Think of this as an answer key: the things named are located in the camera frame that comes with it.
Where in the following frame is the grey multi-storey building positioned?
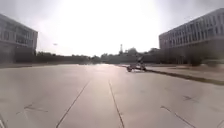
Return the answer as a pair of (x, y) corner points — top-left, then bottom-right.
(0, 13), (39, 64)

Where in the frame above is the row of trees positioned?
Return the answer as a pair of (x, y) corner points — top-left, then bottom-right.
(34, 47), (161, 65)

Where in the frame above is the dark kerb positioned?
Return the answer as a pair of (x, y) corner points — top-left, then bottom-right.
(117, 64), (224, 86)

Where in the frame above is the pale multi-storey building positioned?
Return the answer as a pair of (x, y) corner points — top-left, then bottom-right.
(158, 7), (224, 65)

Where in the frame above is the raised concrete pavement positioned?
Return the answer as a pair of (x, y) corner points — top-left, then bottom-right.
(145, 64), (224, 83)

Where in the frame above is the person on scooter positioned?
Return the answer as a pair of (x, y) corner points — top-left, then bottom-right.
(126, 55), (148, 73)

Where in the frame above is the grey concrete paved road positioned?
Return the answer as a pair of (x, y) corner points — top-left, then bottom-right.
(0, 63), (224, 128)

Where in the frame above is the distant tower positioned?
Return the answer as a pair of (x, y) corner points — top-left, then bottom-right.
(119, 43), (124, 56)

